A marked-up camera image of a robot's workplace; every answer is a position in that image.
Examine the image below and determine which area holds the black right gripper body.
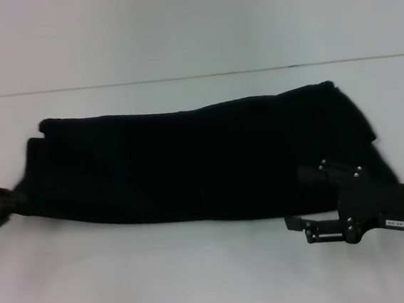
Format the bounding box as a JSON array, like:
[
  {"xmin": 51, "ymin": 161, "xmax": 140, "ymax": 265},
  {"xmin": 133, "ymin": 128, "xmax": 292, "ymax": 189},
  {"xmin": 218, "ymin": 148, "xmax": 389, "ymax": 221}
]
[{"xmin": 334, "ymin": 162, "xmax": 404, "ymax": 246}]

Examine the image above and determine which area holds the black shirt with FREE print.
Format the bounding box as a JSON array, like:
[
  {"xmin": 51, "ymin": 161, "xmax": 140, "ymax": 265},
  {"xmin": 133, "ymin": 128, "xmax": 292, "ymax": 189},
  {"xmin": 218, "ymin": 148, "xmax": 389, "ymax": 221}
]
[{"xmin": 4, "ymin": 74, "xmax": 404, "ymax": 247}]

